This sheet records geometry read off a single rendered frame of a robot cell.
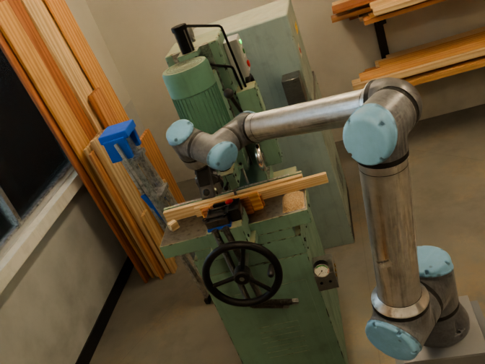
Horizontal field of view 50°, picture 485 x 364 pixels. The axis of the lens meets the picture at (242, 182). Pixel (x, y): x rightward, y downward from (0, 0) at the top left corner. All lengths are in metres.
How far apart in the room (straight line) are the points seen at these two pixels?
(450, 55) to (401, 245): 2.69
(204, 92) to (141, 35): 2.55
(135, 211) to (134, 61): 1.51
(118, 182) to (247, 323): 1.41
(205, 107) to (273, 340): 1.06
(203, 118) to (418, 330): 0.99
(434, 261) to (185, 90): 0.97
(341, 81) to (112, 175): 1.99
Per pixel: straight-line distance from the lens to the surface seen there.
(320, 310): 2.24
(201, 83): 1.85
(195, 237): 2.04
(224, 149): 1.51
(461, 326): 1.73
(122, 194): 3.34
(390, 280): 1.37
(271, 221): 1.97
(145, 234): 3.47
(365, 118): 1.11
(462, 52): 3.89
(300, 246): 2.03
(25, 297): 2.94
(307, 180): 2.06
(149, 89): 4.49
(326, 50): 4.21
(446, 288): 1.60
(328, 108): 1.36
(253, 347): 2.39
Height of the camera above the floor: 1.91
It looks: 26 degrees down
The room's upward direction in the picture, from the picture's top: 21 degrees counter-clockwise
